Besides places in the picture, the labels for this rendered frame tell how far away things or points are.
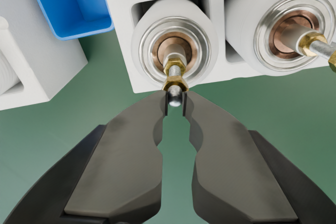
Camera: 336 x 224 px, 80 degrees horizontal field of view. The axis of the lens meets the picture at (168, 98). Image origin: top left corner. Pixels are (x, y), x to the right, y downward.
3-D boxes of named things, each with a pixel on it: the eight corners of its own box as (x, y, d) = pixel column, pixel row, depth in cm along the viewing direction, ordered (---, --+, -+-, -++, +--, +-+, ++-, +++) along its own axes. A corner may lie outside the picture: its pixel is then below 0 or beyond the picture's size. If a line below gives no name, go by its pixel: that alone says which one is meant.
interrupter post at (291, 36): (277, 48, 21) (293, 59, 18) (279, 24, 20) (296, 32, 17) (301, 44, 21) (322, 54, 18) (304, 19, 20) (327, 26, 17)
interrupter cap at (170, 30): (223, 60, 22) (224, 62, 21) (167, 96, 24) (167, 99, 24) (183, -2, 19) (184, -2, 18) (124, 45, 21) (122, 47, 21)
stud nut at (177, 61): (185, 56, 18) (185, 60, 17) (186, 74, 18) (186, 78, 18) (162, 58, 18) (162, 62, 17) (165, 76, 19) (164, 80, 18)
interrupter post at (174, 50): (190, 55, 22) (192, 67, 19) (172, 68, 22) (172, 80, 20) (177, 37, 21) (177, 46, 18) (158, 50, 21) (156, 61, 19)
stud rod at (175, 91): (179, 55, 19) (182, 94, 13) (180, 65, 20) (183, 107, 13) (169, 56, 19) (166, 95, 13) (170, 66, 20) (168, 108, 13)
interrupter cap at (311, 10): (251, 75, 23) (253, 77, 22) (252, 2, 19) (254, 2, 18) (324, 62, 22) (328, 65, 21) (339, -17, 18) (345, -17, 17)
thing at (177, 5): (210, 28, 37) (237, 63, 22) (168, 58, 40) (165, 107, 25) (180, -20, 33) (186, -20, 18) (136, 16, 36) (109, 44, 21)
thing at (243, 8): (214, 43, 39) (243, 85, 23) (209, -14, 34) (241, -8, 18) (266, 33, 37) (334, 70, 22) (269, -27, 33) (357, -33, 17)
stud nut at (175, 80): (187, 74, 14) (188, 79, 14) (188, 95, 15) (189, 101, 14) (160, 76, 14) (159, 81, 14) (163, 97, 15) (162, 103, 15)
